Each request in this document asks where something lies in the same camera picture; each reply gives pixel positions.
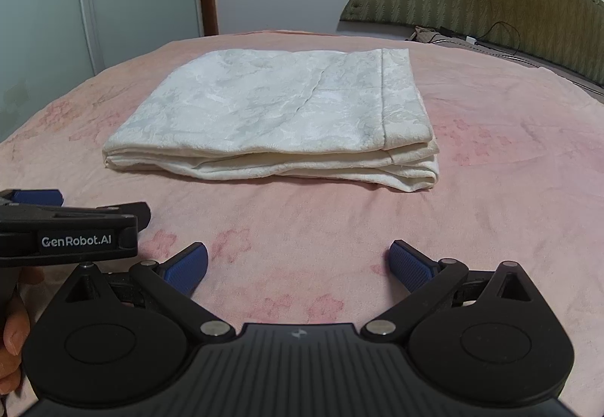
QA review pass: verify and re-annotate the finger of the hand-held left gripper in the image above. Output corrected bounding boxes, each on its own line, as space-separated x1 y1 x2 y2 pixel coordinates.
0 188 65 210
96 201 153 235

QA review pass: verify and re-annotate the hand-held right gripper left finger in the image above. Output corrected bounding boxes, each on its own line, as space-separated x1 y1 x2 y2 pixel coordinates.
61 242 237 343

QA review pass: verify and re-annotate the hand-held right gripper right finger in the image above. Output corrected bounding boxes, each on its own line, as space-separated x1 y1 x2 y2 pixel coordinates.
361 239 542 343

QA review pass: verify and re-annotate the white towel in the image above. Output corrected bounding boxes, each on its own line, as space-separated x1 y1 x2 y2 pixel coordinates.
101 48 441 192

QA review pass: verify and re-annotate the person's left hand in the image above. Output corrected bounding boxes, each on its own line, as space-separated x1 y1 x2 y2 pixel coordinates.
0 268 45 396

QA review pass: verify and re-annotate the pink floral blanket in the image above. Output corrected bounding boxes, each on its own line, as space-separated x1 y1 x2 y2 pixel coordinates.
0 30 604 399

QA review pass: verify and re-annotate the grey brown bed sheet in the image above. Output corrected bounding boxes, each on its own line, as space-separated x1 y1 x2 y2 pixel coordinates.
405 27 604 103

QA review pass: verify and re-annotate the black cable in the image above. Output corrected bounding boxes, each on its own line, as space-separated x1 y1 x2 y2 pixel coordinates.
436 21 525 55

